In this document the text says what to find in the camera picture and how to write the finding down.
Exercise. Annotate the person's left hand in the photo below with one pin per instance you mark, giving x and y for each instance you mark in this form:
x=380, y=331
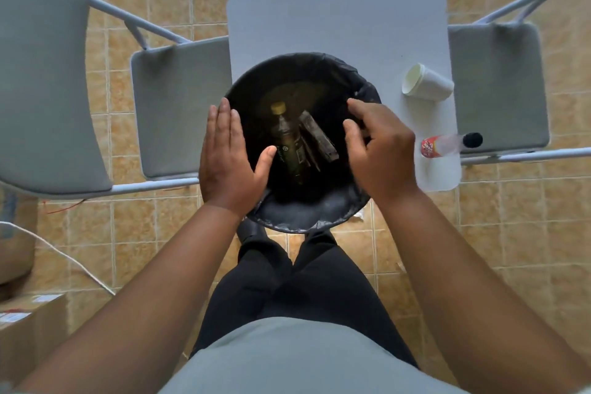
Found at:
x=226, y=167

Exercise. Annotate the small red-label bottle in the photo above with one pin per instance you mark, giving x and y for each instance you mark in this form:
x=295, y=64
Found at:
x=443, y=145

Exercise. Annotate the person's left forearm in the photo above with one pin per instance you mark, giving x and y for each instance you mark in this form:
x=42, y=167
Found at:
x=138, y=306

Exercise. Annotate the person's right forearm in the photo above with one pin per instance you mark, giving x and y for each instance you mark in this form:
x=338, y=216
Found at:
x=471, y=296

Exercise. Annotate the white paper cup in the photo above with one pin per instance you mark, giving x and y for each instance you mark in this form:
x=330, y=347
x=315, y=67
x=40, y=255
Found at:
x=429, y=84

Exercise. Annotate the small grey folding table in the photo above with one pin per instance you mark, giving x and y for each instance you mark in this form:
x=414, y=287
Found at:
x=332, y=15

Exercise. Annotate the black bin with liner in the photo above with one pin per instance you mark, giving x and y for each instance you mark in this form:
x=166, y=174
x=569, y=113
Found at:
x=249, y=98

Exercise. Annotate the black trousers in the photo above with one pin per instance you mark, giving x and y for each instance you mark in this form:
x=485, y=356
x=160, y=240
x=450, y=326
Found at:
x=286, y=283

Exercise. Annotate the grey padded folding chair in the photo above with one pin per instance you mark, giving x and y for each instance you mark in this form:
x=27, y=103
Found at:
x=41, y=84
x=498, y=84

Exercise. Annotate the person's right hand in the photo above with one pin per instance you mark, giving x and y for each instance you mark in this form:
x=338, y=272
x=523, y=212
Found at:
x=388, y=158

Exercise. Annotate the yellow-capped tea bottle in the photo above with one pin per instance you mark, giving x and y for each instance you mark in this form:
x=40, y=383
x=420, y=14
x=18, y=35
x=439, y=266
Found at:
x=288, y=144

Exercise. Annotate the light grey t-shirt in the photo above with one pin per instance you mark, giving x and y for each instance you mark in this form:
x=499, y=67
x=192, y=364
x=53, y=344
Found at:
x=300, y=361

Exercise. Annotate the brown cardboard box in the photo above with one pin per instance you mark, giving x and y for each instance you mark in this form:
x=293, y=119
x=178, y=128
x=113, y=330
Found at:
x=32, y=338
x=16, y=246

